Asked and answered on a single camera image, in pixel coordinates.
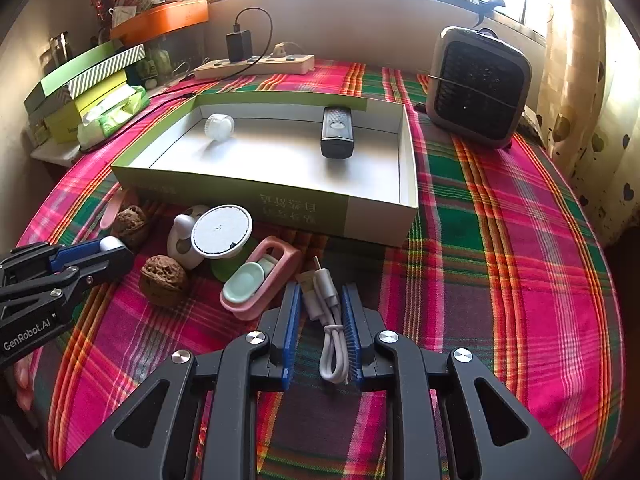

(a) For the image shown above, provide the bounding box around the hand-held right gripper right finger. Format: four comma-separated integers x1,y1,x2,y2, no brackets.
342,282,583,480

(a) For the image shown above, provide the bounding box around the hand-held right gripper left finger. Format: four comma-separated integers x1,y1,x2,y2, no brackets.
57,282,303,480

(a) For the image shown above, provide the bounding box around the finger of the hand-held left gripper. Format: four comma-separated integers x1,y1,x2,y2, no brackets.
0,248,135,327
0,239,109,282

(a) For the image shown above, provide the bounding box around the brown walnut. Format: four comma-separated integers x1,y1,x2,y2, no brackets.
139,255,190,308
111,203,150,248

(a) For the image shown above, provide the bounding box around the white usb cable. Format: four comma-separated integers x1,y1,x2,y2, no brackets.
296,256,351,386

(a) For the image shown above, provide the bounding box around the pink plastic holder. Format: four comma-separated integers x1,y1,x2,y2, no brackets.
220,235,302,322

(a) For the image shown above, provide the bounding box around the green and white cardboard box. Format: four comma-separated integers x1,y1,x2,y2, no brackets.
111,91,420,248

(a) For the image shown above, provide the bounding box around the person's left hand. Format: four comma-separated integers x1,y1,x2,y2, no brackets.
12,357,38,411

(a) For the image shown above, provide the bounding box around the pink spoon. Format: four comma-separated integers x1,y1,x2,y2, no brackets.
100,187,126,231

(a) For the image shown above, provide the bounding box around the white mushroom-shaped ornament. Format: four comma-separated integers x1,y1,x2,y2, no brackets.
166,206,207,269

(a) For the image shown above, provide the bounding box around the white round disc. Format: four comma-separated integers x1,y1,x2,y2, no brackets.
192,204,253,260

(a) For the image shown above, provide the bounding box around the yellow-green box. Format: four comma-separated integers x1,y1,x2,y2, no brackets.
45,71,130,143

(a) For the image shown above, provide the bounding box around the plaid tablecloth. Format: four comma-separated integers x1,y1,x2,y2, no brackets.
17,57,626,480

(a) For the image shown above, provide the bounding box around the green tissue pack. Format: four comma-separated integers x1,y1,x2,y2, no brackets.
77,85,151,151

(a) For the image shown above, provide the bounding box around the white round cap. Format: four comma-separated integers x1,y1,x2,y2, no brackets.
205,114,236,142

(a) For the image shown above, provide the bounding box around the striped box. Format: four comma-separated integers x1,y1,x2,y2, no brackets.
67,44,147,98

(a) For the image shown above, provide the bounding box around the black handheld device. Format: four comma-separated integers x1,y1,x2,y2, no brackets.
320,106,353,159

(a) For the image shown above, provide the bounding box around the beige power strip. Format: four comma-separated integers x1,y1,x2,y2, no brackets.
193,54,316,81

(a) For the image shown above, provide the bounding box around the orange box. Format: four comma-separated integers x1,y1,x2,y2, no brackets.
109,0,209,46

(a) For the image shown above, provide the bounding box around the black charger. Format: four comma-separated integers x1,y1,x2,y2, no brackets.
226,30,253,62

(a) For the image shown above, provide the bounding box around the grey space heater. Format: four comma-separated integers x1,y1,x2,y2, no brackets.
414,26,532,150

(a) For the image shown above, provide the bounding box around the beige heart-print curtain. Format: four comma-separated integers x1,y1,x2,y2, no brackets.
517,0,640,246

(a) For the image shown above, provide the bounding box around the black charging cable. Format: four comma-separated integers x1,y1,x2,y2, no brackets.
145,7,274,101

